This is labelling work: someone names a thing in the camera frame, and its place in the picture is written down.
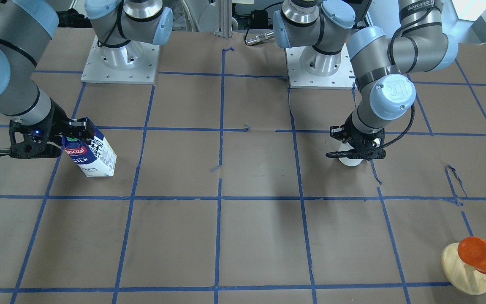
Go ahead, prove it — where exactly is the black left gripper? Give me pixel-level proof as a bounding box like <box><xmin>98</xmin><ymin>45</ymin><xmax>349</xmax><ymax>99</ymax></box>
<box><xmin>326</xmin><ymin>112</ymin><xmax>386</xmax><ymax>160</ymax></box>

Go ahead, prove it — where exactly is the white ribbed mug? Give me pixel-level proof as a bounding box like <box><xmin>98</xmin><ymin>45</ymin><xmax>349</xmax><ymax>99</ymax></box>
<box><xmin>338</xmin><ymin>143</ymin><xmax>363</xmax><ymax>167</ymax></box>

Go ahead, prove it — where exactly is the aluminium frame post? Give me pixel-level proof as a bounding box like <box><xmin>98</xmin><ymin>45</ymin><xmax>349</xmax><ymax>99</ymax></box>
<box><xmin>214</xmin><ymin>0</ymin><xmax>233</xmax><ymax>40</ymax></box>

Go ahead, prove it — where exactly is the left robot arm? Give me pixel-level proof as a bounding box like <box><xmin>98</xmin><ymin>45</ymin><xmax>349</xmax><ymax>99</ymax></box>
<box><xmin>272</xmin><ymin>0</ymin><xmax>458</xmax><ymax>167</ymax></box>

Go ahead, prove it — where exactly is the wooden mug tree stand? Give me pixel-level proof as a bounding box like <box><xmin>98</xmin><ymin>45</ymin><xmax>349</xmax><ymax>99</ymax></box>
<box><xmin>440</xmin><ymin>242</ymin><xmax>486</xmax><ymax>296</ymax></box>

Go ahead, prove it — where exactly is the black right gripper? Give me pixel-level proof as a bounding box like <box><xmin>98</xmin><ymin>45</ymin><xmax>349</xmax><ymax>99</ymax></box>
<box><xmin>0</xmin><ymin>101</ymin><xmax>95</xmax><ymax>159</ymax></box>

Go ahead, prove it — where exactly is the orange mug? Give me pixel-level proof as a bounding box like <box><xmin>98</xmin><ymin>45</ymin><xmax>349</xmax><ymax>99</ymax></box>
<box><xmin>457</xmin><ymin>236</ymin><xmax>486</xmax><ymax>275</ymax></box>

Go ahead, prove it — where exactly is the blue white milk carton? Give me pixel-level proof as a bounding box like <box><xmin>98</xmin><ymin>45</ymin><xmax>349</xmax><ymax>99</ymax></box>
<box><xmin>62</xmin><ymin>126</ymin><xmax>117</xmax><ymax>177</ymax></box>

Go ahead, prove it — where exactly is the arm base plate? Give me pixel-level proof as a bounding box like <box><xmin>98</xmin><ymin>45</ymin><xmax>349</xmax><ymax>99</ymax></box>
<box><xmin>285</xmin><ymin>45</ymin><xmax>356</xmax><ymax>89</ymax></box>
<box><xmin>81</xmin><ymin>38</ymin><xmax>160</xmax><ymax>84</ymax></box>

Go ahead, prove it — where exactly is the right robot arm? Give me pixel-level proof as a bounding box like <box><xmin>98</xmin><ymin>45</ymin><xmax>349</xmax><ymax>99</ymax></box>
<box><xmin>0</xmin><ymin>0</ymin><xmax>173</xmax><ymax>159</ymax></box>

